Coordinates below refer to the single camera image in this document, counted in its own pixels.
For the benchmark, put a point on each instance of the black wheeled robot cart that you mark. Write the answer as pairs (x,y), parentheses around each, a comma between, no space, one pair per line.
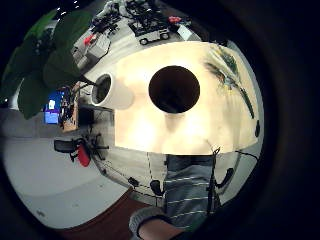
(148,21)

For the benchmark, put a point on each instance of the beige vase with dark mouth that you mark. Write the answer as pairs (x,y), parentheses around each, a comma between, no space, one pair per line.
(174,89)

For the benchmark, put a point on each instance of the small red object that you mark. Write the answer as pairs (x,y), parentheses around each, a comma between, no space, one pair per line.
(174,19)

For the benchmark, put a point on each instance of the grey equipment box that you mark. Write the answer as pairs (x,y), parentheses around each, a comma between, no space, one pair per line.
(95,48)

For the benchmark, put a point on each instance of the green leafy plant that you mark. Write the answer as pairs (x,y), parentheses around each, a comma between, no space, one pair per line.
(36,76)

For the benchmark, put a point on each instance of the red and black office chair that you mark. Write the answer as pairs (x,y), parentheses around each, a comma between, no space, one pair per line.
(81,151)

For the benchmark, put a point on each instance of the the person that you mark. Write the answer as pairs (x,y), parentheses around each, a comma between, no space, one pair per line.
(188,196)

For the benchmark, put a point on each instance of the blue computer monitor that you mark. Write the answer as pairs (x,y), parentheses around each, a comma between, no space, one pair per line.
(52,109)

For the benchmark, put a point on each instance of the red tool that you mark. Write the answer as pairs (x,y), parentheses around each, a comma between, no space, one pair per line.
(88,39)

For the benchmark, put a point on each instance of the wooden desk shelf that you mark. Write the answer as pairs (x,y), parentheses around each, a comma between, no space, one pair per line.
(71,108)

